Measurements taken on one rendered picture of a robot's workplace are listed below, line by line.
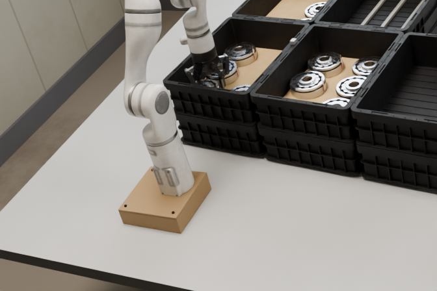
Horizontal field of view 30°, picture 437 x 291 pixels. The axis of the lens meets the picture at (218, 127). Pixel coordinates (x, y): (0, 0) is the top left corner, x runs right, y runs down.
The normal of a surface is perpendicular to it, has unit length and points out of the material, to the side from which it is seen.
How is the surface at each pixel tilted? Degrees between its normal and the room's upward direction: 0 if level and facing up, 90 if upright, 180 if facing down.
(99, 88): 0
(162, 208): 2
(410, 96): 0
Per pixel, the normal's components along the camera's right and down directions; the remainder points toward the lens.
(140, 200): -0.25, -0.80
